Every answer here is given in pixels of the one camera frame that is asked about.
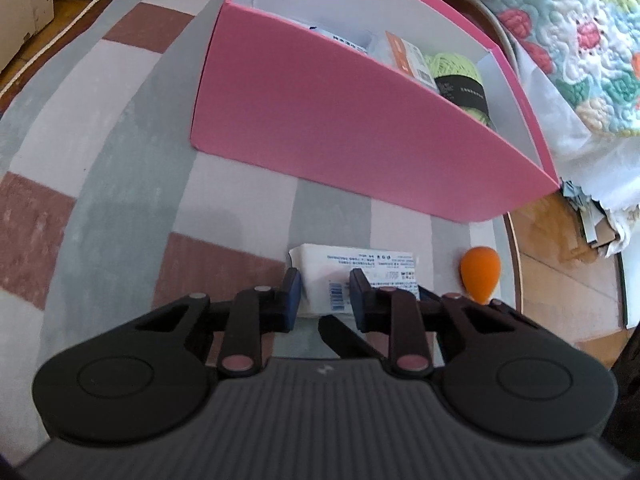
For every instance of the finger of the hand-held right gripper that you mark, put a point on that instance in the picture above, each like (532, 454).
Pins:
(345, 332)

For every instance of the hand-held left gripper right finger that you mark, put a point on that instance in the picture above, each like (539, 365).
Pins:
(359, 300)

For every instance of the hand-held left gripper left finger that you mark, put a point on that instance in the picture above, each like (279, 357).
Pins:
(292, 302)

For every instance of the white tissue packet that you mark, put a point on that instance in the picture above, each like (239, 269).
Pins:
(325, 265)

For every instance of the pink cardboard box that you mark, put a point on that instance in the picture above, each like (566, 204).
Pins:
(325, 125)

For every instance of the light blue wet wipes pack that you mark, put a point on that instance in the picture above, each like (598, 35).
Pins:
(345, 40)

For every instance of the white panel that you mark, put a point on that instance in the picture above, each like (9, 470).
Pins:
(631, 290)

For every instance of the orange makeup sponge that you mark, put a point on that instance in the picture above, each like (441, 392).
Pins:
(479, 270)

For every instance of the brown cardboard scrap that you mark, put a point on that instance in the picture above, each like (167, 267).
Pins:
(605, 240)

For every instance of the grey paper scrap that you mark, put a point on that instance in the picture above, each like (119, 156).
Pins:
(582, 210)

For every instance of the checkered round rug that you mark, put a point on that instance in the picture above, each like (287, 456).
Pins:
(100, 210)

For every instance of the green yarn ball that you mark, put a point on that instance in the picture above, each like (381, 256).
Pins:
(460, 85)

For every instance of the orange label packet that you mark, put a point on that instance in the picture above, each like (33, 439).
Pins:
(407, 57)

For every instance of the floral quilted bedspread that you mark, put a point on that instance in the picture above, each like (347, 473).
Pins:
(575, 25)

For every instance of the beige wooden cabinet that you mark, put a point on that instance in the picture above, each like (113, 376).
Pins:
(25, 10)

